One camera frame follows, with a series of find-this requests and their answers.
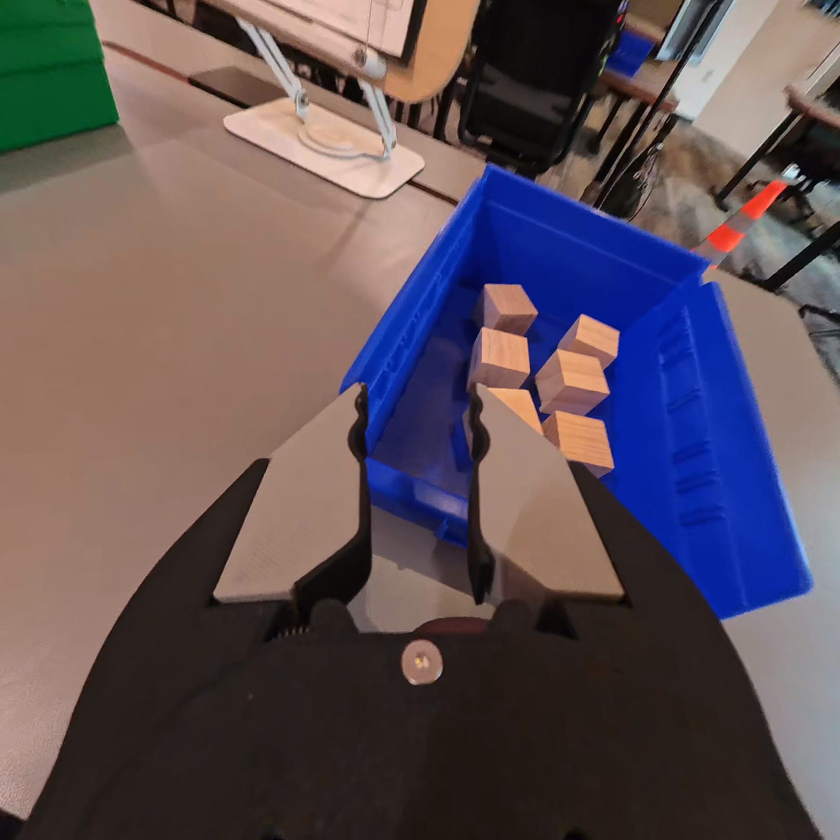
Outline blue plastic bin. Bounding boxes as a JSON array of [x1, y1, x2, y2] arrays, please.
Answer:
[[340, 163, 815, 621]]

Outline green plastic bin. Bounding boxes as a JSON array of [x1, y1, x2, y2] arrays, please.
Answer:
[[0, 0, 121, 156]]

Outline black office chair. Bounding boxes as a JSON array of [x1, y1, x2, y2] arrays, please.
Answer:
[[458, 0, 623, 177]]

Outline instruction sheet on stand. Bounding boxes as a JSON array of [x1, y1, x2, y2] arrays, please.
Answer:
[[223, 0, 481, 200]]

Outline wooden office desk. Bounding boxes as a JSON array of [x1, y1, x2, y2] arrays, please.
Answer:
[[594, 66, 681, 116]]

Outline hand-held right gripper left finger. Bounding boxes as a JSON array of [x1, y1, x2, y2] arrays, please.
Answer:
[[213, 382, 374, 606]]

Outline printed instruction sheet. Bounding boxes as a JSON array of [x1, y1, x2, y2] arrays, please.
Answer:
[[262, 0, 427, 60]]

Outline orange traffic cone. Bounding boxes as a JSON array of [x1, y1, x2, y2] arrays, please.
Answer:
[[690, 178, 790, 265]]

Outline pile of wooden cubes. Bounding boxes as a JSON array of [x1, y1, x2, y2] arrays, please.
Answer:
[[462, 283, 621, 480]]

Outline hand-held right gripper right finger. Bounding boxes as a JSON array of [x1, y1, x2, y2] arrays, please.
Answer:
[[466, 382, 626, 606]]

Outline small blue storage bin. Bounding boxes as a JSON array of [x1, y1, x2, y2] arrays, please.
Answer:
[[607, 29, 658, 78]]

